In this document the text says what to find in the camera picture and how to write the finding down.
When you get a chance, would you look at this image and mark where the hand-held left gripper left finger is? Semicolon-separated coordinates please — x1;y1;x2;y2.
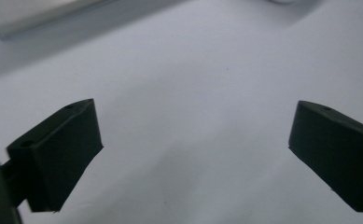
0;98;105;214

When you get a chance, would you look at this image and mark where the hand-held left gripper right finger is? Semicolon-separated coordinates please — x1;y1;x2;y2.
287;100;363;214

